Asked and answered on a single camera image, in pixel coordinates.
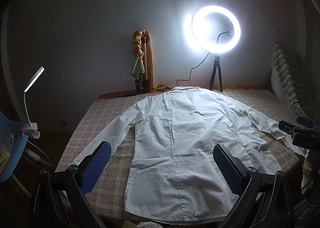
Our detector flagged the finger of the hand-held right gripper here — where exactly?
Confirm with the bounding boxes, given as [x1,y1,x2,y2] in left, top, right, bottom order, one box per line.
[278,120,300,135]
[296,116,320,129]

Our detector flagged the black power cable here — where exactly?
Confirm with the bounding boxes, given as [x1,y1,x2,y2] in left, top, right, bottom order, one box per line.
[176,51,210,87]

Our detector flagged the blue chair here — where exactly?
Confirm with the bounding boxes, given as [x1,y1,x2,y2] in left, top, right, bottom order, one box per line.
[0,110,28,183]

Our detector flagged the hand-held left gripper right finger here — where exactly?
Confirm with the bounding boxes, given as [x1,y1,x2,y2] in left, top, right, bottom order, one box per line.
[212,143,295,228]

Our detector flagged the black ring light tripod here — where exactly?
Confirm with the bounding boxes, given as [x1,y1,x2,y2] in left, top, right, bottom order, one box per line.
[209,54,223,92]

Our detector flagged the white ring light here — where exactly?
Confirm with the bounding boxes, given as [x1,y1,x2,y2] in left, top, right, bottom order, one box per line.
[184,5,242,56]

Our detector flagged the cream knit cloth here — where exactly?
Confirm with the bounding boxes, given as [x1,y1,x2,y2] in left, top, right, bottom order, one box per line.
[124,220,157,228]

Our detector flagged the dark striped garment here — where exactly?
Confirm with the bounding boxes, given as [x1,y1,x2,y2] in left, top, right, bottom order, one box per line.
[294,199,318,228]

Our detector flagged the pink plaid blanket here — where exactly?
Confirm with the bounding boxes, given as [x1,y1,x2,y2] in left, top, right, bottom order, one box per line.
[55,89,304,226]

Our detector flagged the colourful printed cloth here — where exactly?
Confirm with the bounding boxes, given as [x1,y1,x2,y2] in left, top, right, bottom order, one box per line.
[129,29,148,77]

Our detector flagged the silver tripod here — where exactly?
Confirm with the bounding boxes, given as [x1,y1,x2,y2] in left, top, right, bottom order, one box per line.
[135,35,150,92]

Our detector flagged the black gooseneck phone holder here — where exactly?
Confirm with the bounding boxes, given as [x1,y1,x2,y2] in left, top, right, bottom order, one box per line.
[216,31,234,46]

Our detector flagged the white clip desk lamp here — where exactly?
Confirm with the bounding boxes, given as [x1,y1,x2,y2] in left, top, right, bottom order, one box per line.
[20,66,45,140]

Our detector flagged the white lamp cable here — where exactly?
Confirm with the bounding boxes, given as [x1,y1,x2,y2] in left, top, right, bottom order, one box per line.
[24,138,54,166]

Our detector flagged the orange patterned cloth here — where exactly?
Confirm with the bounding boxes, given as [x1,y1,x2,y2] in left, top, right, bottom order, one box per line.
[142,28,154,92]

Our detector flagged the white long-sleeved shirt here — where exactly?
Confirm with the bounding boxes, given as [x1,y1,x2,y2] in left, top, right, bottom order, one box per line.
[71,86,304,223]

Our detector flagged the green striped white pillow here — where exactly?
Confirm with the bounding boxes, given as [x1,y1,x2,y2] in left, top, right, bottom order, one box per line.
[270,41,313,118]

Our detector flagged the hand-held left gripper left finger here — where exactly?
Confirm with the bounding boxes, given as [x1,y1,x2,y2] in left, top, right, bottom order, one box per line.
[28,141,112,228]

